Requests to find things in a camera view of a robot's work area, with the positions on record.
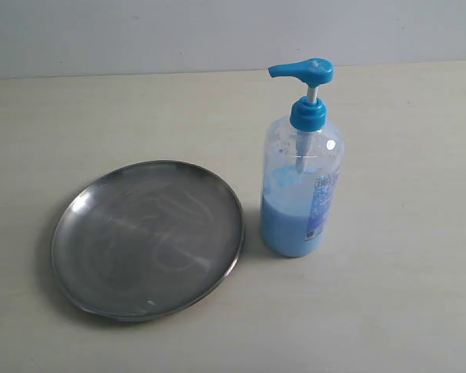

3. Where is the blue soap pump bottle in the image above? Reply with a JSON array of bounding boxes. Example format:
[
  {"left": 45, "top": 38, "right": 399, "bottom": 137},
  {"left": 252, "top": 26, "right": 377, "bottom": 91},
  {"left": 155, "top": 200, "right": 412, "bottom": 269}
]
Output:
[{"left": 260, "top": 58, "right": 345, "bottom": 257}]

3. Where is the round stainless steel plate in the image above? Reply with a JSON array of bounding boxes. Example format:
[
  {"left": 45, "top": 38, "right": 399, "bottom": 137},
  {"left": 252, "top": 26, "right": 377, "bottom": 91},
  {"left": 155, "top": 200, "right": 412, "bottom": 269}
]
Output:
[{"left": 50, "top": 160, "right": 245, "bottom": 322}]

